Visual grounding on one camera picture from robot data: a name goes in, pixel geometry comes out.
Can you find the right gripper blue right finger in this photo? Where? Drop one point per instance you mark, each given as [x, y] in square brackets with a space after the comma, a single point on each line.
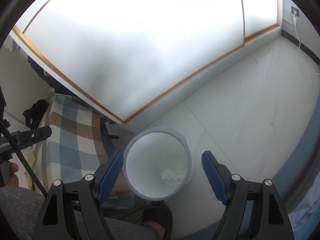
[217, 175]

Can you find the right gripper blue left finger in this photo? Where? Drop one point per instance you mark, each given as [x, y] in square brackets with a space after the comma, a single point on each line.
[107, 174]

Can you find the white round trash bin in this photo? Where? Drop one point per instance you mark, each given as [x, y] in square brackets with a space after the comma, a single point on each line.
[151, 152]

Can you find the person's left hand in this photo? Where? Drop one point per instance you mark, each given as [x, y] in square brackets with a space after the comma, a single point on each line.
[13, 180]

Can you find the black backpack on floor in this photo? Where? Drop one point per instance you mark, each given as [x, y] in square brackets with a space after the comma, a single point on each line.
[34, 115]

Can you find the plaid checkered tablecloth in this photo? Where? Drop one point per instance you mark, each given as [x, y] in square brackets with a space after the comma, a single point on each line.
[79, 143]

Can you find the crumpled white tissue in bin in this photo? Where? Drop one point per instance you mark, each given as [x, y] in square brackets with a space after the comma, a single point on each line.
[172, 175]

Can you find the black slipper on foot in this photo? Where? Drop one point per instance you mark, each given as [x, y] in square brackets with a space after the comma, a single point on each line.
[158, 216]

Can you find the white sliding wardrobe door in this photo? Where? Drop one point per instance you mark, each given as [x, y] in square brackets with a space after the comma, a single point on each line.
[134, 60]

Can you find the black wall socket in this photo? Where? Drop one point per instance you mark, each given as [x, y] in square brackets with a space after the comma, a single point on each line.
[295, 12]

